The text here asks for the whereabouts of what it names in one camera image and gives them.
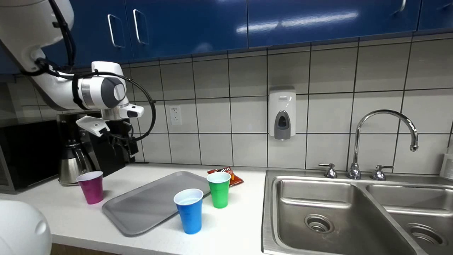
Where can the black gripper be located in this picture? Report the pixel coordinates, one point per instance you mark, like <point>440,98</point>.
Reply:
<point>118,129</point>

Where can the magenta plastic cup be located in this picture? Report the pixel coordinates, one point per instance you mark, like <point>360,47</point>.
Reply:
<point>91,187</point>

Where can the blue plastic cup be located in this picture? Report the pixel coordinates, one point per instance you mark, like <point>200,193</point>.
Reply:
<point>190,214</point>

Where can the green plastic cup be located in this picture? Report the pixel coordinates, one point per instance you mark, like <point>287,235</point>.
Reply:
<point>218,191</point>

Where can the grey plastic tray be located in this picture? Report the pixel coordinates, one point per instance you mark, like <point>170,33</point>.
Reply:
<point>142,207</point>

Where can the black coffee maker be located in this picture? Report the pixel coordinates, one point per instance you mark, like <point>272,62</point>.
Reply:
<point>101,156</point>

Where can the steel coffee carafe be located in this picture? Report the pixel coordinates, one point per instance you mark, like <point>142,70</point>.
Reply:
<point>71,164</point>

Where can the black microwave oven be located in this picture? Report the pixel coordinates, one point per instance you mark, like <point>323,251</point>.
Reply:
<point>28,153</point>

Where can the orange Doritos chip bag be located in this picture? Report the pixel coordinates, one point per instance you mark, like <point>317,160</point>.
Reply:
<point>235,179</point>

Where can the blue upper cabinets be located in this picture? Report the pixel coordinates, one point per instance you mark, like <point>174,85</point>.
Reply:
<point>292,21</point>

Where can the stainless steel double sink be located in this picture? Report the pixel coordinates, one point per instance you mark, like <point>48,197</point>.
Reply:
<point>330,207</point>

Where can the chrome gooseneck faucet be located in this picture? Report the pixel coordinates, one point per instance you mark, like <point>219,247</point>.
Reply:
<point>358,132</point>

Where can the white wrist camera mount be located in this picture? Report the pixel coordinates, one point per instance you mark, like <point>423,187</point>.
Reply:
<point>92,125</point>

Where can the white wall soap dispenser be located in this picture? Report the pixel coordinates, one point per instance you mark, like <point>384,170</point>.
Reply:
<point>282,113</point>

